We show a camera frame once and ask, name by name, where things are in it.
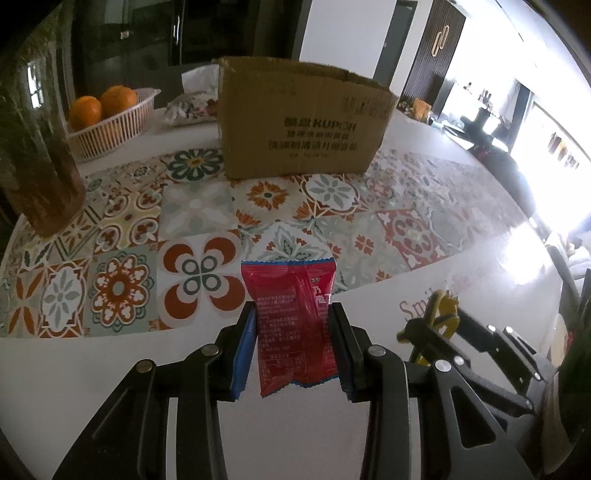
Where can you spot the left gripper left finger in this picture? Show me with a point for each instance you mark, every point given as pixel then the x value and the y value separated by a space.
pixel 126 437

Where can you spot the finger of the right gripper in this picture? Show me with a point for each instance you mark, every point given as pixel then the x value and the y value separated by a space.
pixel 516 358
pixel 435 347

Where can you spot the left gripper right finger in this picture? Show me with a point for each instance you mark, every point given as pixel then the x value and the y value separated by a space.
pixel 461 436

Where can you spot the red snack bag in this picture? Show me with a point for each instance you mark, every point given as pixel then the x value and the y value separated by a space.
pixel 292 321

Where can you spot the patterned tile tablecloth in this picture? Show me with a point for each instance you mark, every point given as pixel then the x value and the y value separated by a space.
pixel 150 267

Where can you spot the brown cardboard box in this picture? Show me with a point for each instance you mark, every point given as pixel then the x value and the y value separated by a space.
pixel 278 117

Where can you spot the glass vase with dried flowers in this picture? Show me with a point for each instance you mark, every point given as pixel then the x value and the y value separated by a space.
pixel 39 175

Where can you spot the floral tissue pack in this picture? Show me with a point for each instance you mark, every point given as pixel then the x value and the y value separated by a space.
pixel 198 102

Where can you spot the white fruit basket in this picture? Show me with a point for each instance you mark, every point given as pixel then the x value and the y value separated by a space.
pixel 112 133

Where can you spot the orange fruit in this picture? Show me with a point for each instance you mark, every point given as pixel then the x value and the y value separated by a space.
pixel 85 112
pixel 117 99

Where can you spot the black glass cabinet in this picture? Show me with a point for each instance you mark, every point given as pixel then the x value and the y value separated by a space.
pixel 152 43

